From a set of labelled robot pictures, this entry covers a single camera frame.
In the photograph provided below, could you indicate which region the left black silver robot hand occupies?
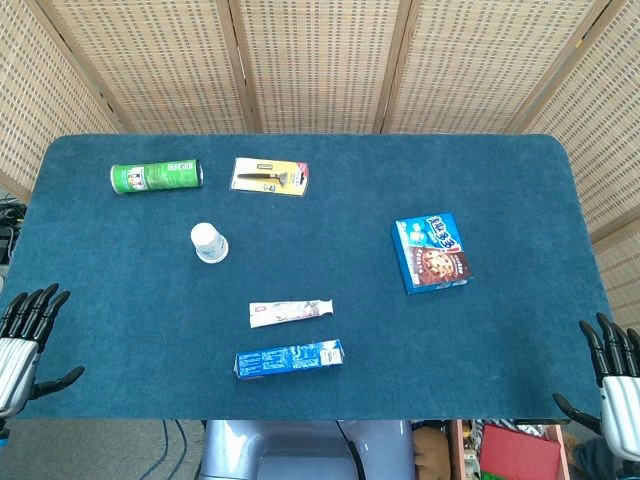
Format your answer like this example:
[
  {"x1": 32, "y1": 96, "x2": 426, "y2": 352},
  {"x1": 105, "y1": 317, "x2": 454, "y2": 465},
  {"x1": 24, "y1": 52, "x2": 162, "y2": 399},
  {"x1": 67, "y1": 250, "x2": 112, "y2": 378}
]
[{"x1": 0, "y1": 283, "x2": 86, "y2": 420}]

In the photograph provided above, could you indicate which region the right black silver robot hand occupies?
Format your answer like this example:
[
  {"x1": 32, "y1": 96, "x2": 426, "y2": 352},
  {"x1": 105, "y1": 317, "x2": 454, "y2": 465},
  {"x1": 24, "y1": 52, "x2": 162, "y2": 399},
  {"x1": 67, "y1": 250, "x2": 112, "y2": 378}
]
[{"x1": 552, "y1": 313, "x2": 640, "y2": 464}]

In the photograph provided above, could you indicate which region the red folder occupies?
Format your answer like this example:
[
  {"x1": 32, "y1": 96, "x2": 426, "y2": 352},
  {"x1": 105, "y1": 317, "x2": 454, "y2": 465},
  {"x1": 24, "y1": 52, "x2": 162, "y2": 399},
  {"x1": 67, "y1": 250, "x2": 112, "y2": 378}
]
[{"x1": 478, "y1": 424, "x2": 562, "y2": 480}]

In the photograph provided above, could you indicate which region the woven bamboo screen panel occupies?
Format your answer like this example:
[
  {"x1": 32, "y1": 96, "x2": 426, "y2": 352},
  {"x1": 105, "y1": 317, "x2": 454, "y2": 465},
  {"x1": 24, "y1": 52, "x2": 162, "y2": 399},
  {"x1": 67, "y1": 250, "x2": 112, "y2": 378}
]
[
  {"x1": 382, "y1": 0, "x2": 614, "y2": 135},
  {"x1": 228, "y1": 0, "x2": 414, "y2": 135},
  {"x1": 507, "y1": 0, "x2": 640, "y2": 244},
  {"x1": 27, "y1": 0, "x2": 259, "y2": 135},
  {"x1": 592, "y1": 232, "x2": 640, "y2": 331},
  {"x1": 0, "y1": 0, "x2": 124, "y2": 201}
]

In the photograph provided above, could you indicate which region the pink wooden shelf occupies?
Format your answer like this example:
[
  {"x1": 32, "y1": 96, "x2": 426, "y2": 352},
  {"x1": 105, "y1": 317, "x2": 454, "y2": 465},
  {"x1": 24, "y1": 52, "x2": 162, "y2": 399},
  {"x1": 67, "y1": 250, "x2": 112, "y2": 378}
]
[{"x1": 446, "y1": 419, "x2": 572, "y2": 480}]

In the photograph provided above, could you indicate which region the brown plush toy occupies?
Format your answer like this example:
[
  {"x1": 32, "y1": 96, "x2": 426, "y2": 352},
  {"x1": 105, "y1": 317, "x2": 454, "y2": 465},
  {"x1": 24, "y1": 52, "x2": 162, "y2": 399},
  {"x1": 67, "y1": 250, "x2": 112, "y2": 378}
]
[{"x1": 412, "y1": 426, "x2": 451, "y2": 480}]

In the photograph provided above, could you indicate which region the green cylindrical snack can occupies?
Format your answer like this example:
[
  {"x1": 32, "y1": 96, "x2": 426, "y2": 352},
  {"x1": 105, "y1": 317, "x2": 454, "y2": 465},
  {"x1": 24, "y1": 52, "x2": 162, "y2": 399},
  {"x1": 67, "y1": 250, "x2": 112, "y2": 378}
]
[{"x1": 109, "y1": 158, "x2": 205, "y2": 195}]

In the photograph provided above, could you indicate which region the blue cookie box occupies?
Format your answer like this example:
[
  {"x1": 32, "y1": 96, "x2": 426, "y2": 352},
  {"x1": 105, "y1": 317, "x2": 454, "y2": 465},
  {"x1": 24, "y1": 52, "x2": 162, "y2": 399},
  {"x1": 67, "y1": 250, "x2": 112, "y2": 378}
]
[{"x1": 395, "y1": 212, "x2": 474, "y2": 295}]

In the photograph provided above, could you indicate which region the blue toothpaste box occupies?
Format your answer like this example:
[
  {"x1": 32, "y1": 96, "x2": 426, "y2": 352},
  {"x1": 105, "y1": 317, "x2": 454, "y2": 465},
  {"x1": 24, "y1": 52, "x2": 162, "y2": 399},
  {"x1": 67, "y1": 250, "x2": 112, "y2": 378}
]
[{"x1": 233, "y1": 339, "x2": 346, "y2": 382}]

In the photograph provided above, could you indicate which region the white toothpaste tube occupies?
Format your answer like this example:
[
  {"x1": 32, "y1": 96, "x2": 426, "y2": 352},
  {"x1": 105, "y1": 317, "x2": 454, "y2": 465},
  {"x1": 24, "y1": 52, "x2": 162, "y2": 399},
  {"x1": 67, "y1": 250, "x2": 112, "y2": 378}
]
[{"x1": 248, "y1": 298, "x2": 334, "y2": 329}]

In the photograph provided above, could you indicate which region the grey robot torso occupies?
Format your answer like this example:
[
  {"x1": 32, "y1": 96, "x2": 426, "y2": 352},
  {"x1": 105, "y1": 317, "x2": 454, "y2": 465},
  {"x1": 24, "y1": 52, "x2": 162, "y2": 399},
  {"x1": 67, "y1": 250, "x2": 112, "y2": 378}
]
[{"x1": 198, "y1": 419, "x2": 416, "y2": 480}]

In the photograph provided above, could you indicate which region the razor in yellow blister pack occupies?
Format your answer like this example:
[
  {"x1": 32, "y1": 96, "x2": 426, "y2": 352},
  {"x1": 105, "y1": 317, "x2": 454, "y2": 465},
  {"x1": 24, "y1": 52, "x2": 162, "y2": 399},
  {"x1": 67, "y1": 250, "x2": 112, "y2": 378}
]
[{"x1": 229, "y1": 157, "x2": 311, "y2": 198}]

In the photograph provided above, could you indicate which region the blue felt table mat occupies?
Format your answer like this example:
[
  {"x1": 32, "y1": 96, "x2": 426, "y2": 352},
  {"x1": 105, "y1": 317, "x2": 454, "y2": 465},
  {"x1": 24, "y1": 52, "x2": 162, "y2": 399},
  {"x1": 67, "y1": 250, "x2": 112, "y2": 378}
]
[{"x1": 0, "y1": 133, "x2": 614, "y2": 422}]

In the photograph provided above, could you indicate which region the black electronics with cables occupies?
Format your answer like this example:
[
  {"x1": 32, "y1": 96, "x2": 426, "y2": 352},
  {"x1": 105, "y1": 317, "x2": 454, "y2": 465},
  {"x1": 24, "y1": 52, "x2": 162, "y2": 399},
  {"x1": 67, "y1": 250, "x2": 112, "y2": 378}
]
[{"x1": 0, "y1": 196, "x2": 27, "y2": 269}]

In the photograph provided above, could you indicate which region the blue floor cable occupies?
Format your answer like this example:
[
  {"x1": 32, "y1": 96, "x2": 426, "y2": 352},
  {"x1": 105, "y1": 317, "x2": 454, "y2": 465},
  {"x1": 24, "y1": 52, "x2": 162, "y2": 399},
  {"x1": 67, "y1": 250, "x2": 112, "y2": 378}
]
[{"x1": 138, "y1": 419, "x2": 189, "y2": 480}]

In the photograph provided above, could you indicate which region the black cable on torso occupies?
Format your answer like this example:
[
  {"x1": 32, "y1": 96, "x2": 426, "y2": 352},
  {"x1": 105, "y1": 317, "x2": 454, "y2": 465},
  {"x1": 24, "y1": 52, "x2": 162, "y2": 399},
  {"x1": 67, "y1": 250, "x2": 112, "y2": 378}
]
[{"x1": 334, "y1": 421, "x2": 362, "y2": 480}]

